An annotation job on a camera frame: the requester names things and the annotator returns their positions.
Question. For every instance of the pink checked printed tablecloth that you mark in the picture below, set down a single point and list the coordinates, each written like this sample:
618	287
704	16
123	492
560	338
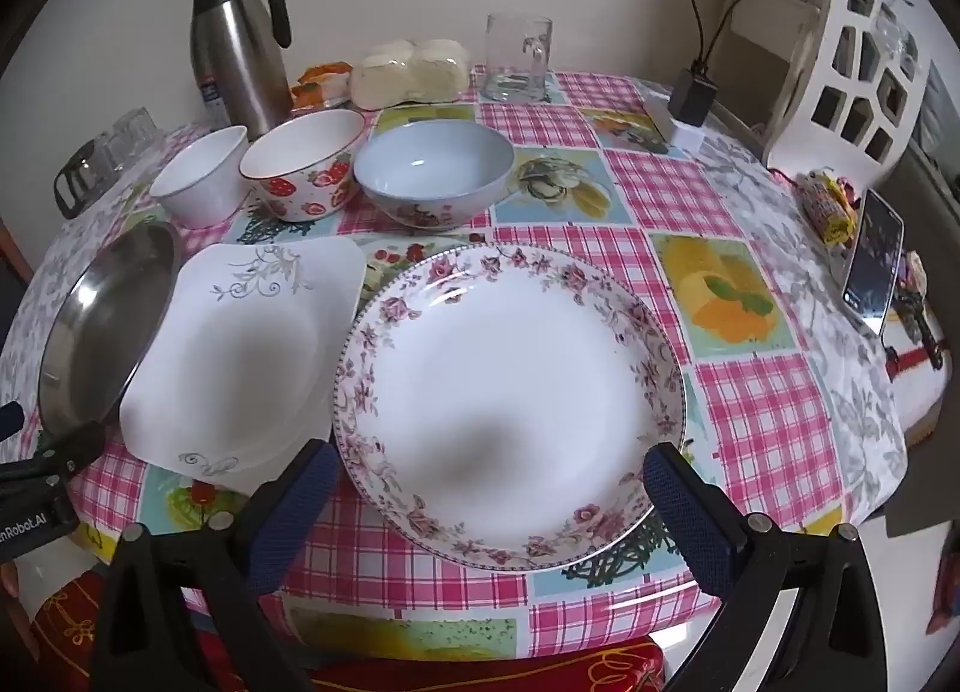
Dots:
750	422

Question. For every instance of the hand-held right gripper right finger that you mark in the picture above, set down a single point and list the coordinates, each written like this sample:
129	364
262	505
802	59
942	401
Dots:
686	512

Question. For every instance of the white plastic rack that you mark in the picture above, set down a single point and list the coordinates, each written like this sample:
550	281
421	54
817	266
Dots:
840	62

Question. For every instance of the white square bowl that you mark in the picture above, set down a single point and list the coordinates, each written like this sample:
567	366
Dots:
199	189

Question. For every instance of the white square plate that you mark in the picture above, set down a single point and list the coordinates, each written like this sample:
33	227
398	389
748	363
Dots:
240	362

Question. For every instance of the small white box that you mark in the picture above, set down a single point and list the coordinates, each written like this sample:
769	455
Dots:
675	129

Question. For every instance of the round pink floral plate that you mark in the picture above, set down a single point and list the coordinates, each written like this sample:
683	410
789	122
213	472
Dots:
510	392

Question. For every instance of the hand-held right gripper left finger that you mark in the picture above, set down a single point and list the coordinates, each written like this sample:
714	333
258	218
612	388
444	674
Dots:
292	512

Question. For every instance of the pale blue floral bowl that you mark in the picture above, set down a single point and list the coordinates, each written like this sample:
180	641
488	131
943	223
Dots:
427	167

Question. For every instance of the pack of white steamed buns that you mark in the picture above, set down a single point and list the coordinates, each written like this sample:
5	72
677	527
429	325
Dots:
409	73

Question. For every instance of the round stainless steel plate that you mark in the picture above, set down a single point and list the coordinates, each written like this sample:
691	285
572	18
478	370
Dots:
105	317

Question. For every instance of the small yellow printed bottle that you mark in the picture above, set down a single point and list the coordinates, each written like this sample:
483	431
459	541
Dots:
829	208

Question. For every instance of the strawberry print bowl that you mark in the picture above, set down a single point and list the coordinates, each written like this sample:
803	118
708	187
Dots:
300	185

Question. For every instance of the red patterned cushion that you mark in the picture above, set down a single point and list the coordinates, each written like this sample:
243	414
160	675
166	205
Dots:
82	632

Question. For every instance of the smartphone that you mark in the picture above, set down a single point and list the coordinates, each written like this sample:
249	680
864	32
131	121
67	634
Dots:
874	257

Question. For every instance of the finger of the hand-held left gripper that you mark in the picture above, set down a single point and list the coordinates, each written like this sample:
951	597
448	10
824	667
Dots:
9	420
67	452

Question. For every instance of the black power adapter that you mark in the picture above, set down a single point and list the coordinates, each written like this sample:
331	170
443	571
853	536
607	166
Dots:
694	95

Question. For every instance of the orange snack packet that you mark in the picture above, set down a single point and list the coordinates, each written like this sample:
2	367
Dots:
322	84

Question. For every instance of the stainless steel thermos jug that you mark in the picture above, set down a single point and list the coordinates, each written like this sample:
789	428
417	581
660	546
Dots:
240	62

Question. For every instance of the clear glass mug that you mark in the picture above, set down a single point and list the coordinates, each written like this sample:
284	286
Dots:
517	62

